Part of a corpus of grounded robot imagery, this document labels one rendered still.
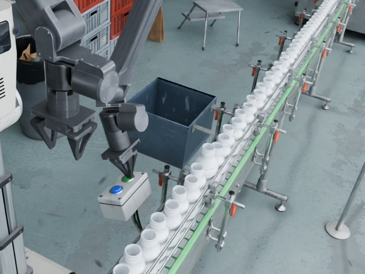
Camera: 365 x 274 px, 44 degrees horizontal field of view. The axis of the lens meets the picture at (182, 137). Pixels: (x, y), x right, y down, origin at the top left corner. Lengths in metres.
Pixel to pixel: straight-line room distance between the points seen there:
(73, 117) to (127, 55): 0.33
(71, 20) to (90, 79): 0.10
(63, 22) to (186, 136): 1.15
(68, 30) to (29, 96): 2.37
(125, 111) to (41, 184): 1.87
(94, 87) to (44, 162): 2.39
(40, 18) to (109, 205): 0.62
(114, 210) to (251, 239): 1.60
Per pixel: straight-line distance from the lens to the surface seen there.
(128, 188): 1.23
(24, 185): 2.96
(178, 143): 1.86
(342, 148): 3.73
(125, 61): 1.12
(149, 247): 1.05
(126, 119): 1.12
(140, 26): 1.09
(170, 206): 1.15
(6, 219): 1.67
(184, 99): 2.12
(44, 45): 0.75
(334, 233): 2.93
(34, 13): 0.75
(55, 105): 0.81
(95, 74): 0.74
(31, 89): 3.07
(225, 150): 1.40
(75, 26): 0.76
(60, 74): 0.78
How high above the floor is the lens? 1.94
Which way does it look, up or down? 35 degrees down
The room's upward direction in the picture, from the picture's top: 8 degrees clockwise
